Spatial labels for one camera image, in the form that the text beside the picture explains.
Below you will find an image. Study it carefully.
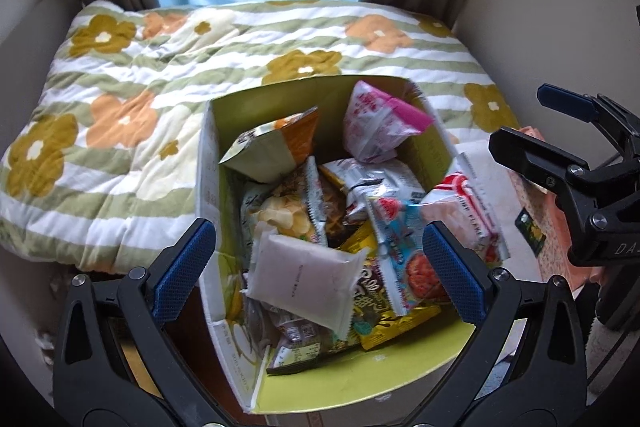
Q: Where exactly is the grey barcode snack packet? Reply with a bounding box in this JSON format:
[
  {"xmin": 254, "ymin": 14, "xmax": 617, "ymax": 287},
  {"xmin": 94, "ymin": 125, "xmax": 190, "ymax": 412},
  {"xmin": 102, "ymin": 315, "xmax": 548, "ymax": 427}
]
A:
[{"xmin": 265, "ymin": 307, "xmax": 346, "ymax": 375}]

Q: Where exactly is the plain white snack packet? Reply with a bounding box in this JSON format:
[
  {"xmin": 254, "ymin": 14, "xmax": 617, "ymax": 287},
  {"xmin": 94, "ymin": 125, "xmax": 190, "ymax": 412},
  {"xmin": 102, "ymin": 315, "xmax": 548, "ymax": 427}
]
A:
[{"xmin": 240, "ymin": 232, "xmax": 368, "ymax": 340}]

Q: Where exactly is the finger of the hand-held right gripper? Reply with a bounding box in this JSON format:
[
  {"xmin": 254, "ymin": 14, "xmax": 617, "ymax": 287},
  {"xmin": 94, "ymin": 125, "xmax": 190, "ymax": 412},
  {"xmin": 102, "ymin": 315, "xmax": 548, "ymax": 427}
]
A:
[
  {"xmin": 489, "ymin": 127, "xmax": 640, "ymax": 218},
  {"xmin": 537, "ymin": 83, "xmax": 640, "ymax": 158}
]

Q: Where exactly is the silver black snack packet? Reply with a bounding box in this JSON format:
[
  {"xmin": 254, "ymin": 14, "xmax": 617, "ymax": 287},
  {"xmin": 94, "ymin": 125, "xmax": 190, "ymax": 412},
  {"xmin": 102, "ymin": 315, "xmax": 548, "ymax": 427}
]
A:
[{"xmin": 320, "ymin": 157, "xmax": 426, "ymax": 223}]

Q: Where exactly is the gold snack packet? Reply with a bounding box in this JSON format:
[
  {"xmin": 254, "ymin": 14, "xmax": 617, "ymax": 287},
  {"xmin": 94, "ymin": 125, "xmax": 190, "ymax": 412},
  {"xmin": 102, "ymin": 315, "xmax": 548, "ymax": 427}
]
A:
[{"xmin": 340, "ymin": 222, "xmax": 443, "ymax": 350}]

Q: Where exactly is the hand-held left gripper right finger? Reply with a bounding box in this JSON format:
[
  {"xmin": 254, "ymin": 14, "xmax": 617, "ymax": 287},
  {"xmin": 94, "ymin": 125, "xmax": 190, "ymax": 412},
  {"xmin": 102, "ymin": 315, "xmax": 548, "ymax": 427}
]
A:
[{"xmin": 395, "ymin": 221, "xmax": 588, "ymax": 427}]

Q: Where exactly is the blue red snack packet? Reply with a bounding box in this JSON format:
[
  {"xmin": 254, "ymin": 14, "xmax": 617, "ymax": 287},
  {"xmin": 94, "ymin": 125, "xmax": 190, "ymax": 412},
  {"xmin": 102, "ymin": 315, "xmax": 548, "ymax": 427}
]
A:
[{"xmin": 367, "ymin": 197, "xmax": 451, "ymax": 318}]

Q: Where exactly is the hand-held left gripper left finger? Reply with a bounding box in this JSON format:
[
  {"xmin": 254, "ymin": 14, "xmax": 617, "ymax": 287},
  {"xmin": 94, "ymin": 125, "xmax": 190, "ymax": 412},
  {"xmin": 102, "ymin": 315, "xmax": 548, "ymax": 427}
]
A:
[{"xmin": 52, "ymin": 217, "xmax": 221, "ymax": 427}]

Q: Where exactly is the pink white snack packet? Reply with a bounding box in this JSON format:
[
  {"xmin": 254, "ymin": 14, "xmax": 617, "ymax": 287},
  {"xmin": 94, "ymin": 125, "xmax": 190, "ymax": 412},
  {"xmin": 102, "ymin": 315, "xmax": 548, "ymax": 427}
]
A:
[{"xmin": 342, "ymin": 80, "xmax": 435, "ymax": 162}]

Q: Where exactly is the floral striped blanket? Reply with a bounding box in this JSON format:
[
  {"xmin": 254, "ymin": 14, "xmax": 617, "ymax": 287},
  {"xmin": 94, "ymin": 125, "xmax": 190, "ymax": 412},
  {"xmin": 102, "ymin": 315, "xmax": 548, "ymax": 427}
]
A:
[{"xmin": 0, "ymin": 0, "xmax": 521, "ymax": 275}]

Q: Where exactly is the grey potato chip bag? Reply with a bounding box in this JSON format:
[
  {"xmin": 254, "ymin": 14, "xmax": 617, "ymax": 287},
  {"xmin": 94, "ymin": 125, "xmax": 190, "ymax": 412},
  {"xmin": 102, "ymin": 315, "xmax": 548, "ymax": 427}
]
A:
[{"xmin": 242, "ymin": 157, "xmax": 328, "ymax": 248}]

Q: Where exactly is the small green packet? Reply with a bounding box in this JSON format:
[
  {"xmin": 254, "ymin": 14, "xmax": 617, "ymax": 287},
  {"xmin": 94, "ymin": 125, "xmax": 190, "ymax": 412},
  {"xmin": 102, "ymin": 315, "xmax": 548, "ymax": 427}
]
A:
[{"xmin": 515, "ymin": 209, "xmax": 547, "ymax": 258}]

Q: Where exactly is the orange white snack bag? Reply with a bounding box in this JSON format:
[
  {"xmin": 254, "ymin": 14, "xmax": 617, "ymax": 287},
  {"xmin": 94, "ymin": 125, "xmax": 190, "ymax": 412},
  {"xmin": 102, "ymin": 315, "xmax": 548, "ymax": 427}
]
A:
[{"xmin": 218, "ymin": 107, "xmax": 321, "ymax": 182}]

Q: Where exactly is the green cardboard box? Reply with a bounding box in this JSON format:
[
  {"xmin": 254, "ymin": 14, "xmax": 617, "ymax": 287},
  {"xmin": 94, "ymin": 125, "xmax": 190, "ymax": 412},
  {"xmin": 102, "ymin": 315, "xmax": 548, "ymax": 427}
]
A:
[{"xmin": 195, "ymin": 74, "xmax": 511, "ymax": 415}]

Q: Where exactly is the red white snack packet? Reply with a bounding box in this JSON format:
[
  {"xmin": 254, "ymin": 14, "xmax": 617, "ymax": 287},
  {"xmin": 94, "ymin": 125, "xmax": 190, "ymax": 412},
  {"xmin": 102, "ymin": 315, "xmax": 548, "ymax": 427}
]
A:
[{"xmin": 420, "ymin": 172, "xmax": 501, "ymax": 255}]

